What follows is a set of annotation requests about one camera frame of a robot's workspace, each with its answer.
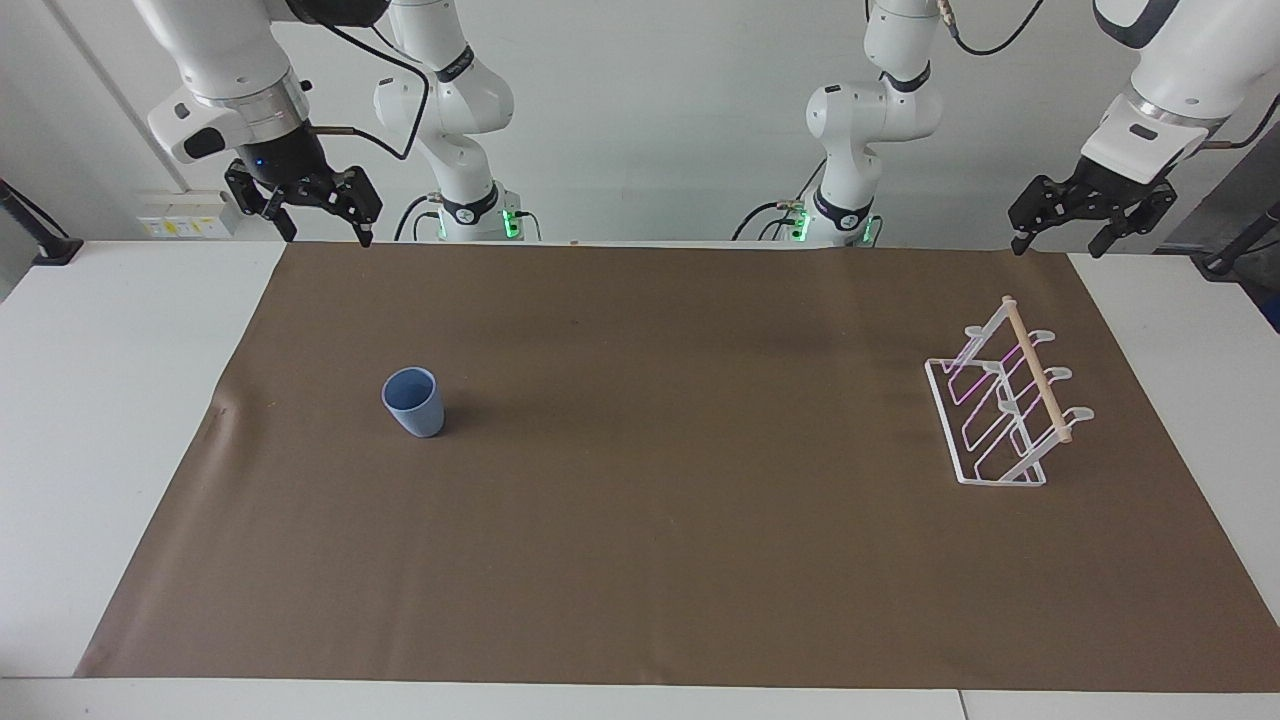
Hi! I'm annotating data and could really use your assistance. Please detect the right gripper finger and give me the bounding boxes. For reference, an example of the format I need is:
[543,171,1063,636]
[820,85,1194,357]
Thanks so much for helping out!
[303,167,384,249]
[224,163,299,244]

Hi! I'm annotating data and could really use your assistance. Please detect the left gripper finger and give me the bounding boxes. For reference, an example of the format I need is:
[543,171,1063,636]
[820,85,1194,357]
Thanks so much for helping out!
[1087,182,1179,260]
[1007,174,1091,257]

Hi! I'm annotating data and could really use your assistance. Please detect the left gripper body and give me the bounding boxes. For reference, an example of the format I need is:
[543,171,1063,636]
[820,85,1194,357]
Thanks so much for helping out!
[1072,155,1177,209]

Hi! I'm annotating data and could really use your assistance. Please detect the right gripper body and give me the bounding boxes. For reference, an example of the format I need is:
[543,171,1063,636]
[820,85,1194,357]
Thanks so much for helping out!
[233,122,347,198]

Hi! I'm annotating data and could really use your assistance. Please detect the blue cup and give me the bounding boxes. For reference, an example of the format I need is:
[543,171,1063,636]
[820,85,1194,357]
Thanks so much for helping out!
[381,367,446,439]

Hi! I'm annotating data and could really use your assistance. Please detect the black stand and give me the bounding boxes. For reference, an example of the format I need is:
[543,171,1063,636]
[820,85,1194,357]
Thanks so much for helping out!
[0,178,85,267]
[1192,200,1280,282]

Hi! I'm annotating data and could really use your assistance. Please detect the black cable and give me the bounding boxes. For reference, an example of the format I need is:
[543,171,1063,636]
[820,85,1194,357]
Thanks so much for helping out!
[296,10,433,163]
[938,0,1047,57]
[731,158,829,243]
[393,194,445,243]
[1198,92,1280,152]

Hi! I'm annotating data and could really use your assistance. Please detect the white wall socket strip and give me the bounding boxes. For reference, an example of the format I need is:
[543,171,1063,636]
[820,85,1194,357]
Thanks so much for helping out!
[138,192,239,240]

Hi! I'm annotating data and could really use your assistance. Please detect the white wire cup holder rack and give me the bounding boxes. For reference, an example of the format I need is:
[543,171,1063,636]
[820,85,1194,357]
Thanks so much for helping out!
[924,294,1096,488]

